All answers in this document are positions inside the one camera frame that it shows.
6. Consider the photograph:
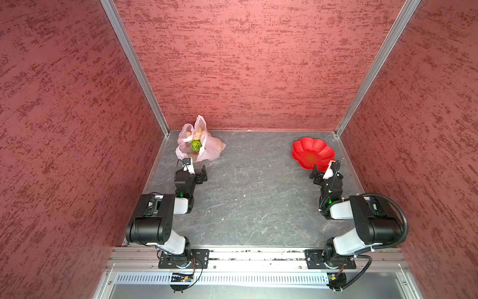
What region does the red flower-shaped plastic bowl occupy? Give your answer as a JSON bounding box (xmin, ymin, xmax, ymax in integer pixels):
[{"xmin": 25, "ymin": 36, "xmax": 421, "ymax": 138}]
[{"xmin": 291, "ymin": 137, "xmax": 336, "ymax": 172}]

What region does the pink plastic bag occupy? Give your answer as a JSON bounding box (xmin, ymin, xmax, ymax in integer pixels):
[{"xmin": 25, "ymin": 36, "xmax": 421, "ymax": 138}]
[{"xmin": 176, "ymin": 115, "xmax": 226, "ymax": 163}]

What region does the green fake fruit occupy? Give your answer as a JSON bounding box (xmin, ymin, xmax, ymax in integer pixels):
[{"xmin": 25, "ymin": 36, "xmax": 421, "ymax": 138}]
[{"xmin": 190, "ymin": 140, "xmax": 202, "ymax": 153}]

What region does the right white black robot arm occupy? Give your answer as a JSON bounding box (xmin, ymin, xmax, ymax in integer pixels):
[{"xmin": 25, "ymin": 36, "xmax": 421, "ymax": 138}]
[{"xmin": 306, "ymin": 161, "xmax": 409, "ymax": 269}]

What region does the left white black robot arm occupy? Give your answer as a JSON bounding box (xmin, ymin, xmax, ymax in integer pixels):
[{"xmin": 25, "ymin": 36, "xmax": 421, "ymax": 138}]
[{"xmin": 125, "ymin": 165, "xmax": 210, "ymax": 269}]

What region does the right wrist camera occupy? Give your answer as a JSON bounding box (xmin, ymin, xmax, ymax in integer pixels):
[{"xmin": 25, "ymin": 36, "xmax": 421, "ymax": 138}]
[{"xmin": 322, "ymin": 160, "xmax": 336, "ymax": 179}]

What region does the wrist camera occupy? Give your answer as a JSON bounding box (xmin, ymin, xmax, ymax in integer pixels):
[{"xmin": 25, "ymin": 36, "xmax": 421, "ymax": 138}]
[
  {"xmin": 182, "ymin": 158, "xmax": 195, "ymax": 174},
  {"xmin": 322, "ymin": 160, "xmax": 336, "ymax": 179}
]

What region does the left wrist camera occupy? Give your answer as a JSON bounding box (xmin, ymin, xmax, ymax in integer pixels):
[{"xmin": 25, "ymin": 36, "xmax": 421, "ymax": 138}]
[{"xmin": 182, "ymin": 158, "xmax": 195, "ymax": 174}]

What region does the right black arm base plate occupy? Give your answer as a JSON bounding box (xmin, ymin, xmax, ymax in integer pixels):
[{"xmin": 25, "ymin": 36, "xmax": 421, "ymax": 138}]
[{"xmin": 304, "ymin": 249, "xmax": 357, "ymax": 270}]

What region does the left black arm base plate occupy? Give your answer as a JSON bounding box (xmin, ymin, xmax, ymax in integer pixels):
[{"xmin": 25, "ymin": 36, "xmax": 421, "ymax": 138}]
[{"xmin": 158, "ymin": 249, "xmax": 210, "ymax": 270}]

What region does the black corrugated cable conduit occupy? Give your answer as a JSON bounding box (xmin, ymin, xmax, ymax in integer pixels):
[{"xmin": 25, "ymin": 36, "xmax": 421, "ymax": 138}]
[{"xmin": 328, "ymin": 193, "xmax": 410, "ymax": 290}]

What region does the aluminium mounting rail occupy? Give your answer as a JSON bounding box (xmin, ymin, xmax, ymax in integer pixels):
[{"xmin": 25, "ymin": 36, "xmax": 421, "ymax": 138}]
[{"xmin": 106, "ymin": 245, "xmax": 408, "ymax": 273}]

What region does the perforated metal cable tray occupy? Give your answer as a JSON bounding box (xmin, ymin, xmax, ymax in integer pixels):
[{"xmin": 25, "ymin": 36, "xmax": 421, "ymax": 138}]
[{"xmin": 115, "ymin": 272, "xmax": 329, "ymax": 288}]

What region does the left aluminium corner post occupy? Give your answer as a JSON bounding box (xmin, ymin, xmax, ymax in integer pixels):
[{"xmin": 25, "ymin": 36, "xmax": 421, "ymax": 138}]
[{"xmin": 100, "ymin": 0, "xmax": 171, "ymax": 138}]

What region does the aluminium corner post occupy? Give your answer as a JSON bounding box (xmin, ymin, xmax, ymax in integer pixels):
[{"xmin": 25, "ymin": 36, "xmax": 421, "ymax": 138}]
[
  {"xmin": 100, "ymin": 0, "xmax": 171, "ymax": 138},
  {"xmin": 335, "ymin": 0, "xmax": 421, "ymax": 139}
]

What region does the right aluminium corner post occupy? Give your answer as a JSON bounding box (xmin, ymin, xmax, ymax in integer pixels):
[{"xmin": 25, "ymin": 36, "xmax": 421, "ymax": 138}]
[{"xmin": 335, "ymin": 0, "xmax": 421, "ymax": 139}]

